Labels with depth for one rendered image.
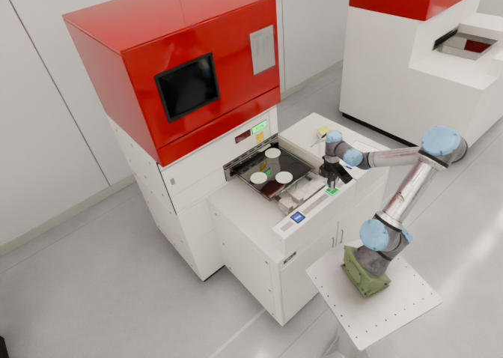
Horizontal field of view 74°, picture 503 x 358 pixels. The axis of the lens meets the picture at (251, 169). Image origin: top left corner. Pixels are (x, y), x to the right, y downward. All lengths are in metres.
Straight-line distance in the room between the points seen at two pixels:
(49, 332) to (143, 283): 0.68
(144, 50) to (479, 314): 2.50
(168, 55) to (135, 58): 0.15
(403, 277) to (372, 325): 0.28
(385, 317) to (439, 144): 0.75
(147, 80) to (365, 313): 1.35
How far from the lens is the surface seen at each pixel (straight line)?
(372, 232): 1.40
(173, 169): 1.81
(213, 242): 2.38
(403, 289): 1.73
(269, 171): 2.05
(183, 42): 1.53
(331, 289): 1.67
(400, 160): 1.58
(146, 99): 1.52
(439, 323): 2.65
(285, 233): 1.65
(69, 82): 3.06
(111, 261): 3.08
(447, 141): 1.36
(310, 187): 1.97
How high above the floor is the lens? 2.28
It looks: 42 degrees down
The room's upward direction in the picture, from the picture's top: 8 degrees counter-clockwise
